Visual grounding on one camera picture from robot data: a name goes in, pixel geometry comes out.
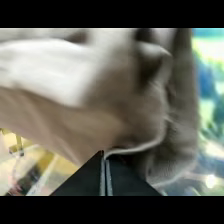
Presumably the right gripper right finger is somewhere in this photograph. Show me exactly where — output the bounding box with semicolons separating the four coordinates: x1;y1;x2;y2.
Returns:
105;156;162;197

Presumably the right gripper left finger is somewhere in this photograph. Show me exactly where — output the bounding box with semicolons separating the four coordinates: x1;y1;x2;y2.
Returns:
49;150;105;197

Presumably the brown T-shirt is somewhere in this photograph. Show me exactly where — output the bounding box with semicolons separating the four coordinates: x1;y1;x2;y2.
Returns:
0;28;202;192

